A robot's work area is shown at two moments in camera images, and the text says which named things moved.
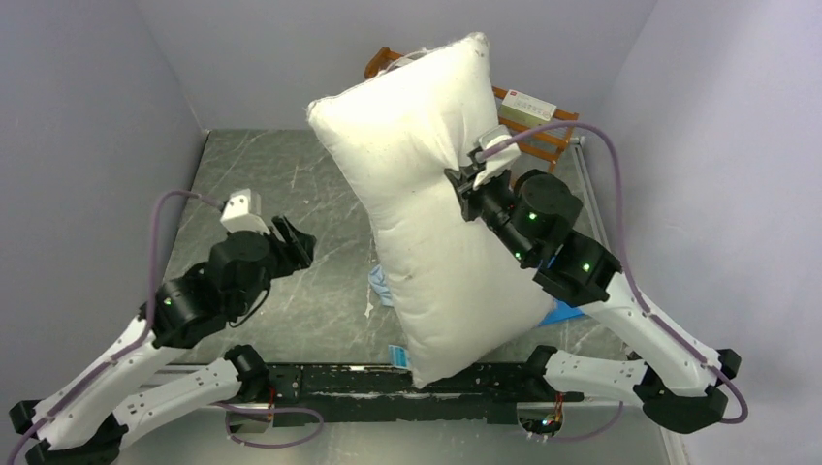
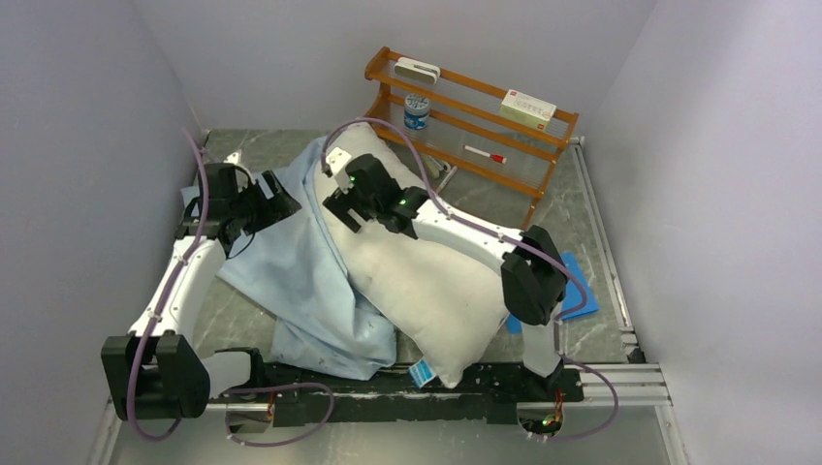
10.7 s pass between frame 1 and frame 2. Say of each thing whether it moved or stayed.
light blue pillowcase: moved
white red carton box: stayed
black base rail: stayed
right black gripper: moved
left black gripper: moved
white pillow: moved
